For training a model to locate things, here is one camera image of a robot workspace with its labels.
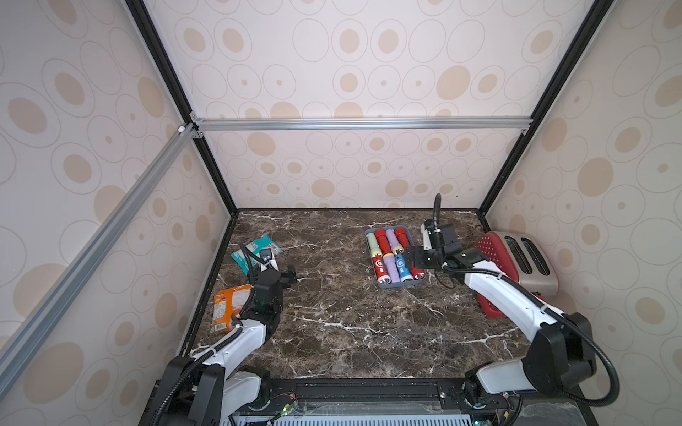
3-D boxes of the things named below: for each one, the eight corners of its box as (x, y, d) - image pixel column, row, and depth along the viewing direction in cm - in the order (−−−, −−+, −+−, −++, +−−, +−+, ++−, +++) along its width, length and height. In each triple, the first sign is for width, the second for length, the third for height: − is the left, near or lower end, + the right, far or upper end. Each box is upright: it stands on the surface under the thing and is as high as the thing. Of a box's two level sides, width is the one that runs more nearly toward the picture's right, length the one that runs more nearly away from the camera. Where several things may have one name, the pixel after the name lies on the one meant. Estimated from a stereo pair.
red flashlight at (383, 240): (381, 258, 107) (382, 252, 103) (374, 235, 114) (375, 229, 111) (391, 256, 107) (392, 250, 104) (383, 234, 114) (384, 228, 111)
